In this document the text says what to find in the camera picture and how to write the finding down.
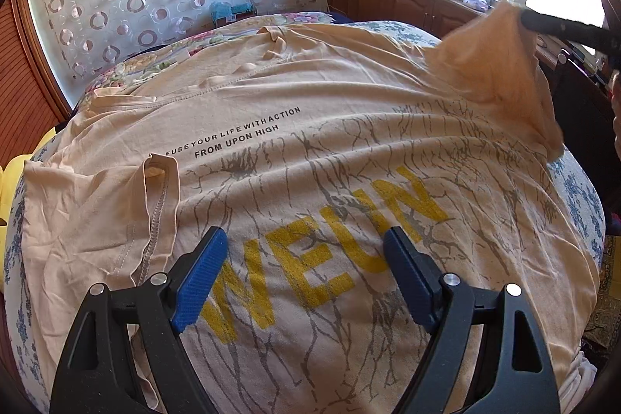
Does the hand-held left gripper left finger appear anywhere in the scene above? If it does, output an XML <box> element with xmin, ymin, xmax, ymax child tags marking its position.
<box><xmin>49</xmin><ymin>226</ymin><xmax>229</xmax><ymax>414</ymax></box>

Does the teal box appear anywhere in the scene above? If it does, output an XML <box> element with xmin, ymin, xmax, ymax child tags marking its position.
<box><xmin>210</xmin><ymin>1</ymin><xmax>257</xmax><ymax>26</ymax></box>

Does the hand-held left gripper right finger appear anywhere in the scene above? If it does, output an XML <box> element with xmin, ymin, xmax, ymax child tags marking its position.
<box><xmin>382</xmin><ymin>226</ymin><xmax>568</xmax><ymax>414</ymax></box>

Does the wooden slatted wardrobe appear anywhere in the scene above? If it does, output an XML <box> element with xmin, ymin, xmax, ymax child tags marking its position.
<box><xmin>0</xmin><ymin>0</ymin><xmax>73</xmax><ymax>167</ymax></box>

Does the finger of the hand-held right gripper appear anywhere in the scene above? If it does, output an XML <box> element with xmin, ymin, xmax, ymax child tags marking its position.
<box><xmin>520</xmin><ymin>9</ymin><xmax>621</xmax><ymax>57</ymax></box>

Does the floral blanket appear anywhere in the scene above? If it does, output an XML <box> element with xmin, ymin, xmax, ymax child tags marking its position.
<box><xmin>0</xmin><ymin>11</ymin><xmax>607</xmax><ymax>414</ymax></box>

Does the beige printed t-shirt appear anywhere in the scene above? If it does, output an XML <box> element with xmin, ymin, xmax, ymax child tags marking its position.
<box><xmin>22</xmin><ymin>1</ymin><xmax>602</xmax><ymax>414</ymax></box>

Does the yellow cloth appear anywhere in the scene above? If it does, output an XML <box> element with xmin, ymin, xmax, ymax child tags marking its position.
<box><xmin>0</xmin><ymin>154</ymin><xmax>27</xmax><ymax>228</ymax></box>

